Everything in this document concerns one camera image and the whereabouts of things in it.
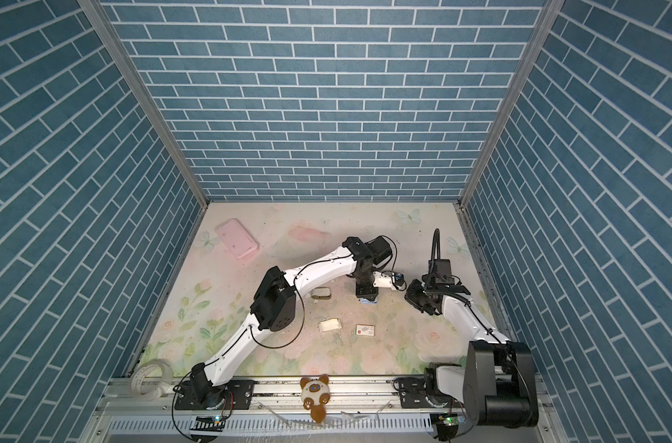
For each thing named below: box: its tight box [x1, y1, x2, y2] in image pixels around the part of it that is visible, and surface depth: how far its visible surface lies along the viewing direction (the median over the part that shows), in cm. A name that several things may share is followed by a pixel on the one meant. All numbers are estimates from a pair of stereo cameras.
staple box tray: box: [317, 317, 343, 332], surface depth 88 cm
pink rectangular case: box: [216, 218, 260, 261], surface depth 107 cm
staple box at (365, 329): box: [355, 323, 376, 336], surface depth 86 cm
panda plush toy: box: [300, 373, 331, 424], surface depth 73 cm
